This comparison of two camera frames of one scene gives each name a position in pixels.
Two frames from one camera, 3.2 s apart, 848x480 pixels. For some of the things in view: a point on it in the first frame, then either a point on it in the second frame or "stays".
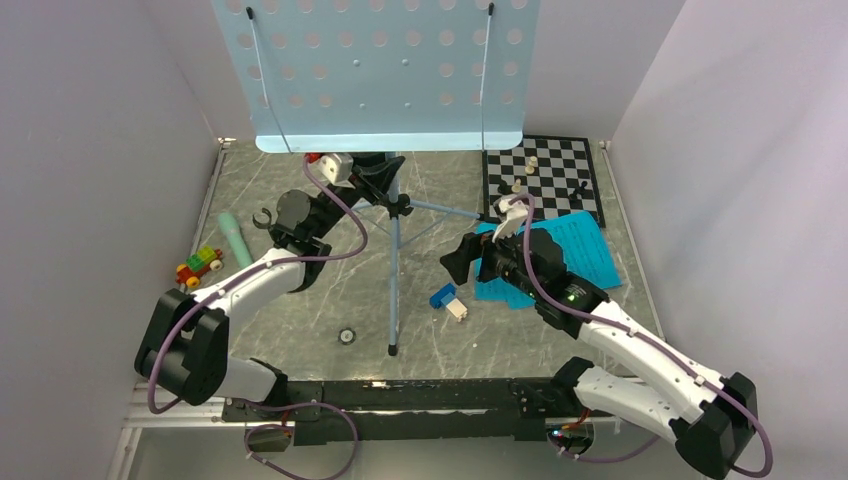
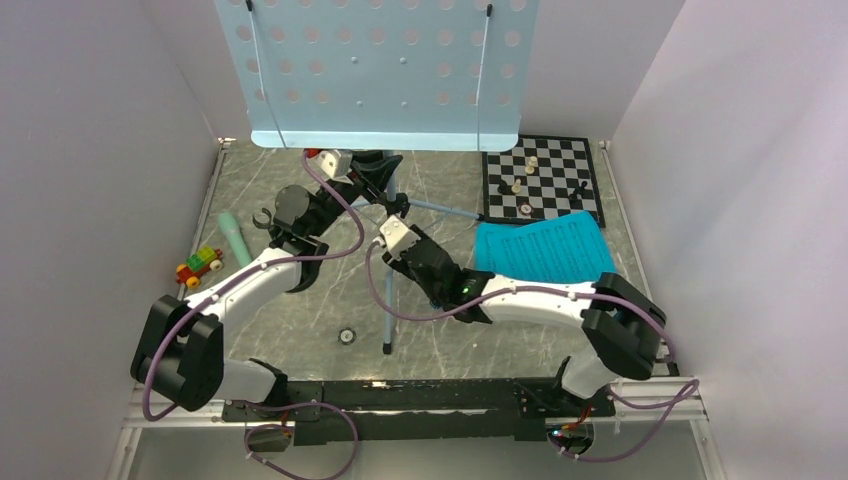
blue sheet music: x=583 y=247 stays
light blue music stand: x=385 y=77 stays
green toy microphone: x=233 y=232 stays
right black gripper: x=473 y=246 -> x=401 y=265
